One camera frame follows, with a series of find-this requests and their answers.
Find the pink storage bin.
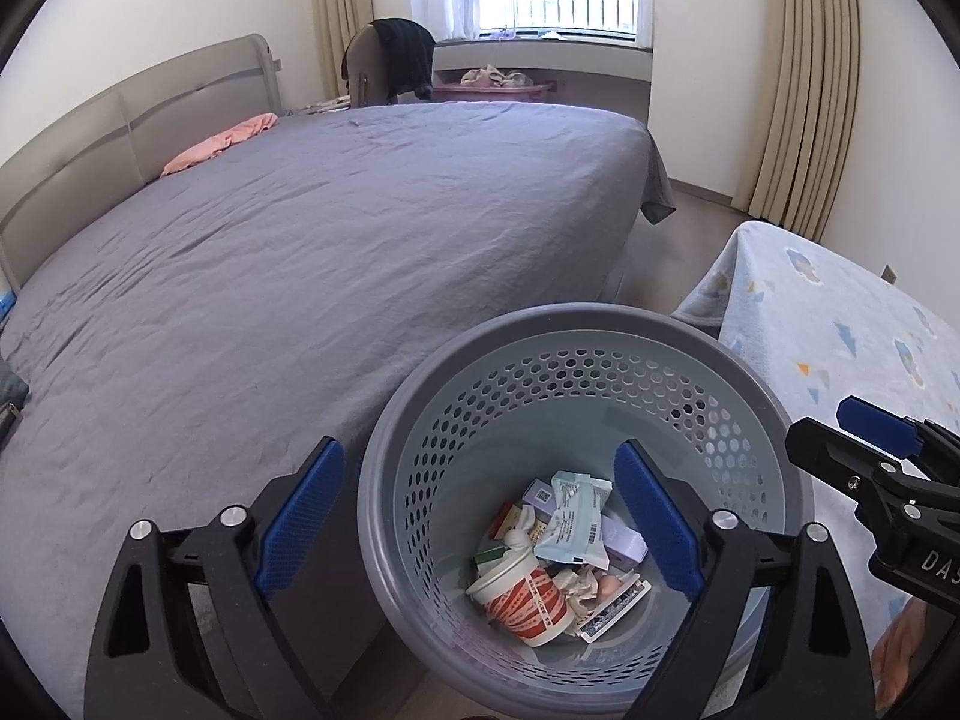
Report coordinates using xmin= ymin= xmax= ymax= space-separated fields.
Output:
xmin=433 ymin=81 xmax=560 ymax=102

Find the pink cloth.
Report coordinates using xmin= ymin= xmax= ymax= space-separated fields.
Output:
xmin=160 ymin=113 xmax=278 ymax=178

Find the white window bench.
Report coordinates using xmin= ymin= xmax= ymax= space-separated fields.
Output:
xmin=433 ymin=37 xmax=652 ymax=125

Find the beige curtain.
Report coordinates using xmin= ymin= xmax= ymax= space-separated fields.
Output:
xmin=731 ymin=0 xmax=863 ymax=241
xmin=311 ymin=0 xmax=376 ymax=102

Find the teal wet wipe packet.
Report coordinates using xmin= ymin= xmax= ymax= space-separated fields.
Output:
xmin=534 ymin=471 xmax=614 ymax=569

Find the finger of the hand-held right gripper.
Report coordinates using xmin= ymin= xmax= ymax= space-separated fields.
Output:
xmin=838 ymin=396 xmax=960 ymax=477
xmin=785 ymin=416 xmax=893 ymax=496

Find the grey bed headboard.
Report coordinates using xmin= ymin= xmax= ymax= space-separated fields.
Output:
xmin=0 ymin=34 xmax=284 ymax=293

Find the red printed paper cup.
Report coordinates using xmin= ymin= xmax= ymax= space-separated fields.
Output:
xmin=466 ymin=549 xmax=575 ymax=648

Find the long lavender box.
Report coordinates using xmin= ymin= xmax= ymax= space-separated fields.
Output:
xmin=525 ymin=478 xmax=647 ymax=563

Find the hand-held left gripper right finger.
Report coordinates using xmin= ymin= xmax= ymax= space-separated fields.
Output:
xmin=613 ymin=439 xmax=877 ymax=720

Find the dark grey cloth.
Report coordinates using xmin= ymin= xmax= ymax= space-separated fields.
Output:
xmin=0 ymin=360 xmax=31 ymax=410

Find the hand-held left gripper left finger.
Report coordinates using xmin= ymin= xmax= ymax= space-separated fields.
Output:
xmin=84 ymin=436 xmax=346 ymax=720

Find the white printed card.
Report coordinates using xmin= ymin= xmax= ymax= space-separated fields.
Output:
xmin=577 ymin=581 xmax=652 ymax=642

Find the pile of light clothes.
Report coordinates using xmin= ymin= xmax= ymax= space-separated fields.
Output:
xmin=460 ymin=66 xmax=535 ymax=88

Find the person's right hand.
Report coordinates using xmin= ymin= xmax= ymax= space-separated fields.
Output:
xmin=874 ymin=600 xmax=938 ymax=713

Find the black garment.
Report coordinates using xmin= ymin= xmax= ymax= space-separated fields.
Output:
xmin=373 ymin=17 xmax=436 ymax=102

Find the bed with grey sheet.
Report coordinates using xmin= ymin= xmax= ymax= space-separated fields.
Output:
xmin=0 ymin=101 xmax=676 ymax=720

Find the grey perforated waste basket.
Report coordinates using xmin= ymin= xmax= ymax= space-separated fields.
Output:
xmin=358 ymin=302 xmax=815 ymax=720

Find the beige chair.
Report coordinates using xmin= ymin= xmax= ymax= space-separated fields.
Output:
xmin=343 ymin=17 xmax=436 ymax=110

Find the orange patterned snack wrapper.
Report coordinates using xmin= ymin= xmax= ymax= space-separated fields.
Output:
xmin=491 ymin=502 xmax=537 ymax=541

